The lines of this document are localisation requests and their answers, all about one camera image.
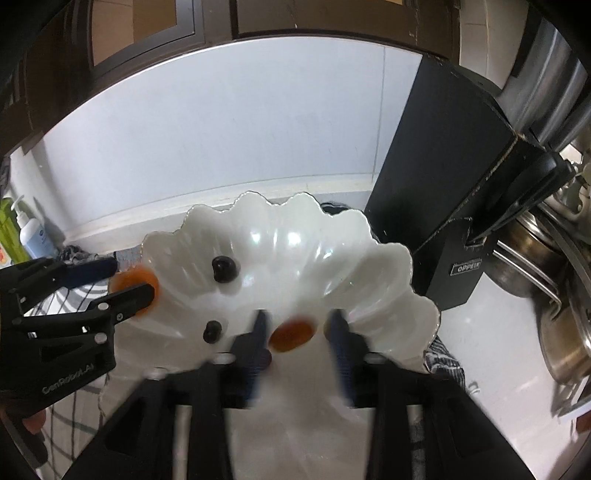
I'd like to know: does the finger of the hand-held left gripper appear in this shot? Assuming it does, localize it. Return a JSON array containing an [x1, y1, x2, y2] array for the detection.
[[18, 283, 156, 334], [9, 257, 119, 295]]

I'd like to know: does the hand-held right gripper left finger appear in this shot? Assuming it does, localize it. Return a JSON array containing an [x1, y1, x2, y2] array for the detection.
[[62, 309, 273, 480]]

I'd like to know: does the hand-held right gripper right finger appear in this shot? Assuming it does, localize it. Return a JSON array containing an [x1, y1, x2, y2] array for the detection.
[[325, 309, 532, 480]]

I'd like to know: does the orange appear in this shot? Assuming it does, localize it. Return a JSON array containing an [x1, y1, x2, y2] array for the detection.
[[108, 268, 160, 319], [269, 318, 317, 354]]

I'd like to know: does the white scalloped bowl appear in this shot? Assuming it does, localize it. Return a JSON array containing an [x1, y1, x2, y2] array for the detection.
[[111, 191, 441, 376]]

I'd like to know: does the person's left hand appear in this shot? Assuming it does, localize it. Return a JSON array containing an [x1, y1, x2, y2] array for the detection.
[[21, 408, 48, 437]]

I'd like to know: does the black white checked cloth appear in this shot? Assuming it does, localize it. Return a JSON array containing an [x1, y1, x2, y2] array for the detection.
[[46, 200, 468, 480]]

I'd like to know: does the blue pump bottle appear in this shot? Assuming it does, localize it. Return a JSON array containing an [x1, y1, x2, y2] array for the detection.
[[11, 196, 59, 260]]

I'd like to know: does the green dish soap bottle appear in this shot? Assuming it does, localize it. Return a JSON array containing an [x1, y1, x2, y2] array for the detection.
[[0, 198, 27, 269]]

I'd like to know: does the black knife block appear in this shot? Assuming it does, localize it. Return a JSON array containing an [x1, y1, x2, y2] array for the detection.
[[365, 53, 550, 313]]

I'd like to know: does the wide steel pot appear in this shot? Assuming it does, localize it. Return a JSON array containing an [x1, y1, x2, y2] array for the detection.
[[485, 203, 570, 302]]

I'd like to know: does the small steel pot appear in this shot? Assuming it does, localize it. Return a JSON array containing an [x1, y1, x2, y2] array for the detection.
[[538, 286, 591, 389]]

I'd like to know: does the tall steel pot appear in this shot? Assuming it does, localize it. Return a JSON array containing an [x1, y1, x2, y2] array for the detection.
[[499, 18, 591, 154]]

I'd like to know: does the black-handled knife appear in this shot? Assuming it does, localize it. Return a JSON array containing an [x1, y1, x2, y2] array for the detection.
[[466, 150, 579, 246]]

